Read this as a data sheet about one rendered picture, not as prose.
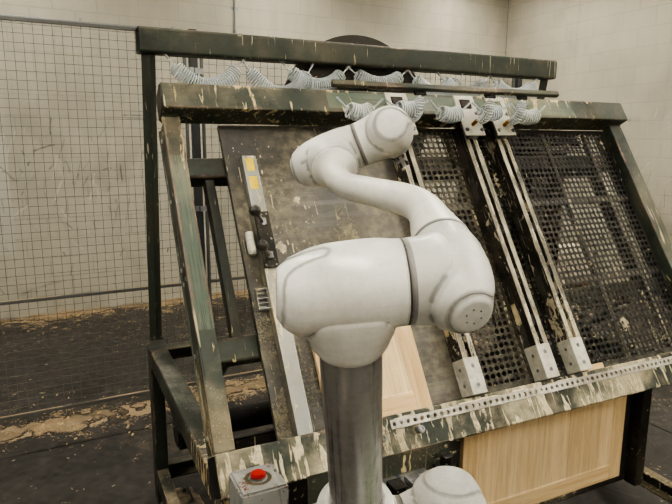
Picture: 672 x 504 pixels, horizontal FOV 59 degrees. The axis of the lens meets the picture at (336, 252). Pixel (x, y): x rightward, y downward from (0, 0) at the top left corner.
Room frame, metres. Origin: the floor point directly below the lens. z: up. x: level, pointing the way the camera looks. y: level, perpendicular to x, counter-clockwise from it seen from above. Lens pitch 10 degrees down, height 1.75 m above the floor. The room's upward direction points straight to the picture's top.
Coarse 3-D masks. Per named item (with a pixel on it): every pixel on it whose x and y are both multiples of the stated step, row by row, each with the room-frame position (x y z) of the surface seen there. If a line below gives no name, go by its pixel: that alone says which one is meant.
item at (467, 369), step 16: (384, 96) 2.38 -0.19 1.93; (400, 96) 2.41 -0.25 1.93; (416, 128) 2.34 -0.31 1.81; (400, 176) 2.30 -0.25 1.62; (416, 176) 2.27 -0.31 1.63; (464, 336) 1.97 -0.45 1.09; (464, 352) 1.93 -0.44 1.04; (464, 368) 1.90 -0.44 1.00; (480, 368) 1.92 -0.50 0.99; (464, 384) 1.90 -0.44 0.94; (480, 384) 1.88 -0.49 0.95
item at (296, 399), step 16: (240, 160) 2.07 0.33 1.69; (256, 192) 2.00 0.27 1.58; (256, 240) 1.93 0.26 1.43; (272, 272) 1.86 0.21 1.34; (272, 288) 1.83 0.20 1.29; (272, 304) 1.80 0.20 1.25; (272, 320) 1.80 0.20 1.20; (288, 336) 1.76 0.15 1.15; (288, 352) 1.74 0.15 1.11; (288, 368) 1.71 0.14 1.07; (288, 384) 1.68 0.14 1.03; (288, 400) 1.68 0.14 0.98; (304, 400) 1.67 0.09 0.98; (304, 416) 1.65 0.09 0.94; (304, 432) 1.62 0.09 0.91
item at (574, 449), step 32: (576, 416) 2.35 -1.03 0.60; (608, 416) 2.43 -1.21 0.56; (480, 448) 2.13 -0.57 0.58; (512, 448) 2.20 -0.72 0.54; (544, 448) 2.27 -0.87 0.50; (576, 448) 2.35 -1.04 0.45; (608, 448) 2.44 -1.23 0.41; (480, 480) 2.13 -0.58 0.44; (512, 480) 2.20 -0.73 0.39; (544, 480) 2.28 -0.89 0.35; (576, 480) 2.36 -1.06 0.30
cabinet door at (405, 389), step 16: (400, 336) 1.93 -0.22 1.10; (384, 352) 1.88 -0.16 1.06; (400, 352) 1.90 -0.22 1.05; (416, 352) 1.92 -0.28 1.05; (384, 368) 1.85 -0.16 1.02; (400, 368) 1.87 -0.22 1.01; (416, 368) 1.89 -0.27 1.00; (320, 384) 1.75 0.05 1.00; (384, 384) 1.82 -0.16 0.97; (400, 384) 1.84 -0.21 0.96; (416, 384) 1.86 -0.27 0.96; (384, 400) 1.78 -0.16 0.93; (400, 400) 1.80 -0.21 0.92; (416, 400) 1.82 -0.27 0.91; (384, 416) 1.76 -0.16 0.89
